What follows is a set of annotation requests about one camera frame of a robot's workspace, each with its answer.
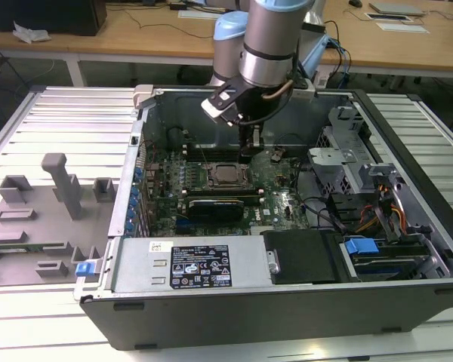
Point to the green motherboard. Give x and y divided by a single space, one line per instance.
272 211

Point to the grey flat laptop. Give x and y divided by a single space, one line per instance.
396 8

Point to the black power adapter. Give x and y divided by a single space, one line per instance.
177 6

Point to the metal drive cage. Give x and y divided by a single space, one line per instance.
332 166

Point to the green RAM stick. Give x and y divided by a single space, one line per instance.
19 249

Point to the blue expansion slot clip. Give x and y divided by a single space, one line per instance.
129 222
132 206
138 174
134 194

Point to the black graphics card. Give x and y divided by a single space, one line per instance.
217 211

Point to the black RAM slots bank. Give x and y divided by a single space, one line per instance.
222 194
211 152

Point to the white framed black plate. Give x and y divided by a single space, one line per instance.
387 16

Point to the silver square CPU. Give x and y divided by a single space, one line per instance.
228 174

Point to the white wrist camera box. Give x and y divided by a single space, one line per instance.
219 102

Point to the crumpled white paper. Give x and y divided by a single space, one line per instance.
30 34

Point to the grey parts rack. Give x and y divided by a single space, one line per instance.
41 234

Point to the round coin battery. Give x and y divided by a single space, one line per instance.
278 155

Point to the black box on desk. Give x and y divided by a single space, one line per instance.
45 15

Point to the CPU socket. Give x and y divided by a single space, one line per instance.
230 187

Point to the blue disk carrier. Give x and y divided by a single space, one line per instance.
360 249

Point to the white desk leg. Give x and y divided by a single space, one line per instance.
76 73

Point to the black plastic shroud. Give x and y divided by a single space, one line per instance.
302 256

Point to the black open PC case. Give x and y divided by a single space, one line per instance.
249 320

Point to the grey power supply unit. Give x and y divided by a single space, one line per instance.
143 264

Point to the white paper sheet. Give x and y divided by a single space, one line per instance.
194 14

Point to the black hard disk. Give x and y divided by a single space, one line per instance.
389 264

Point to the wooden desk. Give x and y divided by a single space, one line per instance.
136 41

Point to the blue case latch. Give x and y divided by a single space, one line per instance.
84 269

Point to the black computer mouse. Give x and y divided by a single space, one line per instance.
355 3

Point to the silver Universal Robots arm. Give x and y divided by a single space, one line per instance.
272 41

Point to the white flat sheet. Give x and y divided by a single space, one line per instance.
402 27

